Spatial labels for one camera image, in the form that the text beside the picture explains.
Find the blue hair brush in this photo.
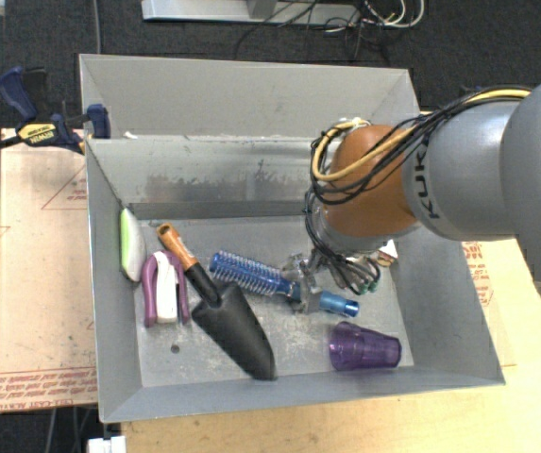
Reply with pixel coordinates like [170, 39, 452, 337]
[209, 250, 361, 319]

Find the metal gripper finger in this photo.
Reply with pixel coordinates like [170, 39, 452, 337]
[282, 253, 310, 288]
[297, 275, 324, 314]

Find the grey metal bin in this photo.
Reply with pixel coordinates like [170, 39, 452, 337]
[78, 53, 506, 424]

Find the white and green oval object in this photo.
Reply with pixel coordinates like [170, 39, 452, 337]
[118, 208, 147, 283]

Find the purple and white stapler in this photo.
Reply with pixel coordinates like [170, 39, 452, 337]
[141, 250, 192, 328]

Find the brown cardboard board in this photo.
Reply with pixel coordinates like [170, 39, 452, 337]
[0, 127, 519, 414]

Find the purple plastic cup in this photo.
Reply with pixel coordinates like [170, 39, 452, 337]
[328, 321, 402, 372]

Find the black trowel with orange handle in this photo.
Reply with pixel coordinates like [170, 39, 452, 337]
[155, 222, 279, 381]

